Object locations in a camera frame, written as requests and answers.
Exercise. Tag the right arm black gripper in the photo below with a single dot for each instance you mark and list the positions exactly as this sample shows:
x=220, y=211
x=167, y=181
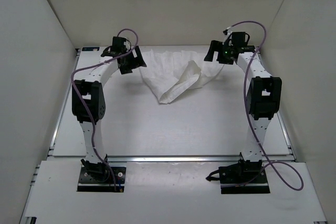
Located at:
x=214, y=46

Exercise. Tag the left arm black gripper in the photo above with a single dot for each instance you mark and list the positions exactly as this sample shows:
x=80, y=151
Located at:
x=138, y=60

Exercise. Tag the white pleated skirt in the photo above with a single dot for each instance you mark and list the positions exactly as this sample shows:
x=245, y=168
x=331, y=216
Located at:
x=169, y=74

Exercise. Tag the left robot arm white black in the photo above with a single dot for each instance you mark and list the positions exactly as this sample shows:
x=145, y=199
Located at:
x=88, y=106

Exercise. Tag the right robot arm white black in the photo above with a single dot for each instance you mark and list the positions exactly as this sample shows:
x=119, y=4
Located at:
x=262, y=93

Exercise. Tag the blue label left corner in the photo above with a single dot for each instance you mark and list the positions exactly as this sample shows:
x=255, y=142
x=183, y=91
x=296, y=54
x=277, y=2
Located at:
x=90, y=49

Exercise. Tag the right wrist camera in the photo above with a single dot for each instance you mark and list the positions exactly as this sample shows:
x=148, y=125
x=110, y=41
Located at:
x=238, y=39

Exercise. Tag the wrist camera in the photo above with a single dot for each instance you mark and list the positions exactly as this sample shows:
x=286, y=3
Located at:
x=120, y=45
x=238, y=39

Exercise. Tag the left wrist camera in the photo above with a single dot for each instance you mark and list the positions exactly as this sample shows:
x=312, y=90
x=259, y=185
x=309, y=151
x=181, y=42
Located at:
x=120, y=45

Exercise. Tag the aluminium table edge rail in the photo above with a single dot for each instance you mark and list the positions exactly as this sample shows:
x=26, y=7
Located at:
x=174, y=159

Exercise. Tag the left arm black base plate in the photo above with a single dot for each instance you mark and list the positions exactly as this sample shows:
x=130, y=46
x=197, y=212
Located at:
x=86, y=183

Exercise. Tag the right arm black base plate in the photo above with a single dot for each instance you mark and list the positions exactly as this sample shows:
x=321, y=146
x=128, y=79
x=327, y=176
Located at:
x=234, y=182

